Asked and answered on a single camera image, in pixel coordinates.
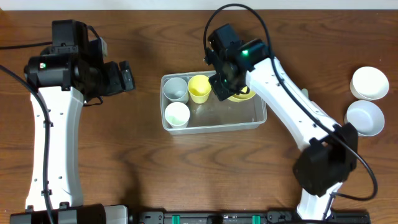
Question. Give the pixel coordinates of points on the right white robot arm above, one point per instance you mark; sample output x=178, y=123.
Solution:
x=328, y=150

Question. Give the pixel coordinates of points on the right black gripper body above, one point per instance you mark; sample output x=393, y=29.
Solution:
x=224, y=81

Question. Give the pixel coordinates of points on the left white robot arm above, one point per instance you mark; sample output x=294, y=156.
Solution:
x=60, y=85

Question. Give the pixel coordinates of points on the grey plastic cup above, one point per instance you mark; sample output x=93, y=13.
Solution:
x=176, y=90

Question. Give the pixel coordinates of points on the clear plastic container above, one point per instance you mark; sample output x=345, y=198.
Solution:
x=217, y=116

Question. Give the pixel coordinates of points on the pale green plastic spoon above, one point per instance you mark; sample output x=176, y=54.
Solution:
x=305, y=92

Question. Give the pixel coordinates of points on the white bowl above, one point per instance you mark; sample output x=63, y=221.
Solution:
x=369, y=83
x=366, y=117

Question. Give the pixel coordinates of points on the yellow plastic cup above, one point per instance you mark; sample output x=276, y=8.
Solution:
x=199, y=88

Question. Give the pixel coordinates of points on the white bowl lower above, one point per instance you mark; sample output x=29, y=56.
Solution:
x=366, y=117

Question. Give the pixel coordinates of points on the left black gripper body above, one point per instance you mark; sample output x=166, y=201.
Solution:
x=116, y=78

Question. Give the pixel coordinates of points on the white plastic cup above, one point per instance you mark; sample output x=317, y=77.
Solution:
x=177, y=114

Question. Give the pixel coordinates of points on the yellow plastic bowl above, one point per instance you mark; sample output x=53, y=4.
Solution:
x=242, y=97

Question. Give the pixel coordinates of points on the white bowl upper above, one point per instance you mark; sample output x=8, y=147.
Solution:
x=369, y=83

